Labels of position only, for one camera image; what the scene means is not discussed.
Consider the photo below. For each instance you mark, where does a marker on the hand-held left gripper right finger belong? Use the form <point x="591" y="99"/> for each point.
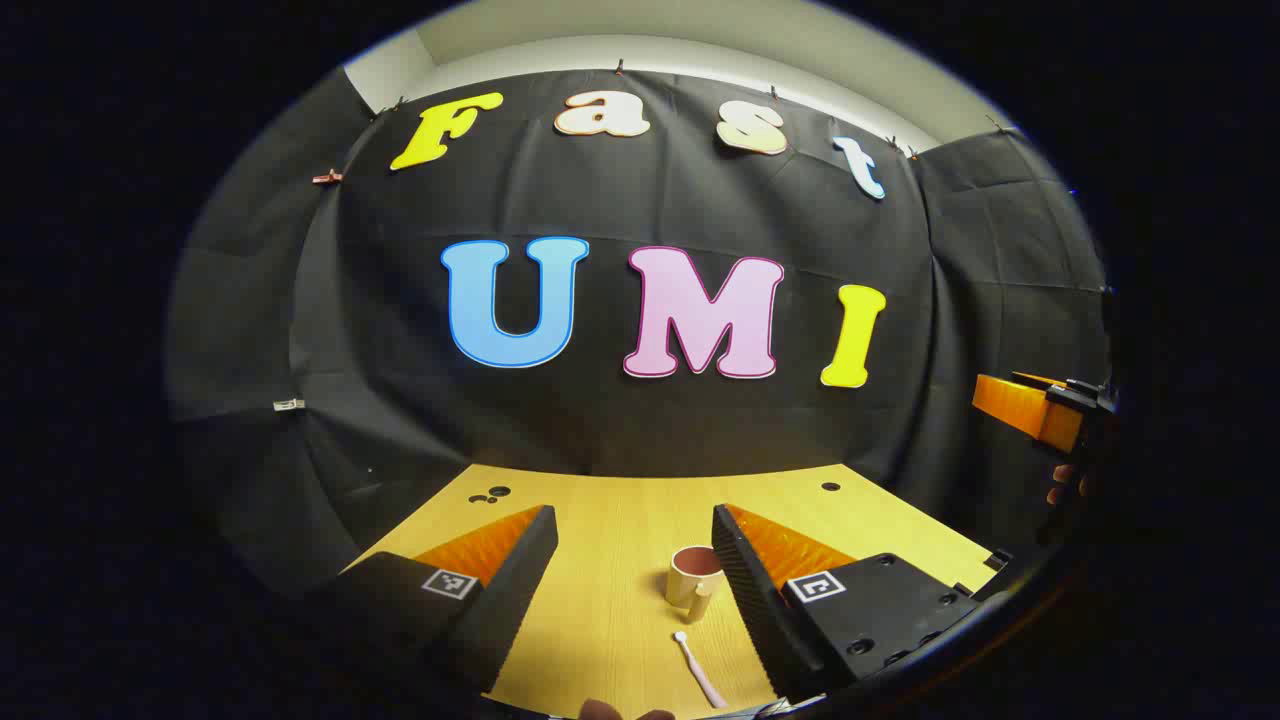
<point x="745" y="590"/>

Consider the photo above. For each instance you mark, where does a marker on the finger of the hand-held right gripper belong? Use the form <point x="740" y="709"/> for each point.
<point x="1020" y="405"/>

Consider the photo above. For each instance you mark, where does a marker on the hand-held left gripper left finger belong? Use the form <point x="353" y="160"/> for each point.
<point x="520" y="580"/>

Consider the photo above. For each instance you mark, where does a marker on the beige cup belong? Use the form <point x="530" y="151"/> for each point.
<point x="688" y="592"/>

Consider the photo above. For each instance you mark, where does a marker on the white toothbrush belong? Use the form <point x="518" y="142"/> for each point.
<point x="691" y="662"/>

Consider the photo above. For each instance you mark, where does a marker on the wooden desktop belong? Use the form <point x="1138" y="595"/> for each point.
<point x="620" y="560"/>

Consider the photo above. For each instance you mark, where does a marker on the black backdrop cloth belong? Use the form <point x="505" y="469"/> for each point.
<point x="600" y="420"/>

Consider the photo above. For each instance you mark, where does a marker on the small white clip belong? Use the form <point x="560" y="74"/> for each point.
<point x="288" y="404"/>

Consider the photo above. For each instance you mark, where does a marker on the small pink clip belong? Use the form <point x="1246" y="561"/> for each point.
<point x="327" y="177"/>

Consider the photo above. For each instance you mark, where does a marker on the black desk corner bracket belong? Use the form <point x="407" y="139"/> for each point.
<point x="1000" y="558"/>

